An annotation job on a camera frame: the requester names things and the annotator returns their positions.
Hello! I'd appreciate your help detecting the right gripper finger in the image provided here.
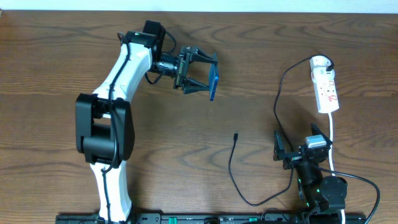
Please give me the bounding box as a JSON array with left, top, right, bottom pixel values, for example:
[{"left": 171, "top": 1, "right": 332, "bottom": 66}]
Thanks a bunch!
[
  {"left": 273, "top": 130, "right": 285, "bottom": 161},
  {"left": 310, "top": 123, "right": 332, "bottom": 144}
]

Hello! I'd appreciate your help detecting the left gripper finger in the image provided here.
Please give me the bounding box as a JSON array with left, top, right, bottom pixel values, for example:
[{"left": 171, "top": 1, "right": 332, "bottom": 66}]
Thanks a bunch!
[
  {"left": 182, "top": 78, "right": 209, "bottom": 95},
  {"left": 189, "top": 49, "right": 218, "bottom": 65}
]

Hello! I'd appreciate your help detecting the blue Galaxy smartphone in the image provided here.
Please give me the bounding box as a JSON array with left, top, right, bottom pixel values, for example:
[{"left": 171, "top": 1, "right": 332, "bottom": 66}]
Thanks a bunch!
[{"left": 208, "top": 64, "right": 219, "bottom": 101}]

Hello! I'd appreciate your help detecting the black USB charging cable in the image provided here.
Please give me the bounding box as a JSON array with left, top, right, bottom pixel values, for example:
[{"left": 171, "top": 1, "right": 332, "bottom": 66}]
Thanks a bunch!
[{"left": 228, "top": 54, "right": 335, "bottom": 207}]

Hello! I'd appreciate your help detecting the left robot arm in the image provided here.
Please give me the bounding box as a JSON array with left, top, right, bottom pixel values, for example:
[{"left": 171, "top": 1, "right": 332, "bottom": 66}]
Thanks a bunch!
[{"left": 75, "top": 21, "right": 219, "bottom": 223}]

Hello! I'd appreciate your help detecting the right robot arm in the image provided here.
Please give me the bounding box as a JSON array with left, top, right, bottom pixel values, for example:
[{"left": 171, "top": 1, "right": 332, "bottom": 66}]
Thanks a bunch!
[{"left": 273, "top": 123, "right": 348, "bottom": 223}]

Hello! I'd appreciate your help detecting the white USB charger plug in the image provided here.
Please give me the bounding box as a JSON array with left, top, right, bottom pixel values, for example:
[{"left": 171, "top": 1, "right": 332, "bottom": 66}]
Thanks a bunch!
[{"left": 310, "top": 54, "right": 334, "bottom": 72}]

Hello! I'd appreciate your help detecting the white power strip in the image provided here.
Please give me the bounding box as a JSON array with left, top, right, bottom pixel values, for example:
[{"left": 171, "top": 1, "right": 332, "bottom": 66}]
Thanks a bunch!
[{"left": 311, "top": 67, "right": 340, "bottom": 114}]

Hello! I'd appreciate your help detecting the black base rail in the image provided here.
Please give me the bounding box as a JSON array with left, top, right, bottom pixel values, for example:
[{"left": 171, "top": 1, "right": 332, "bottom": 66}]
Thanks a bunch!
[{"left": 55, "top": 211, "right": 366, "bottom": 224}]

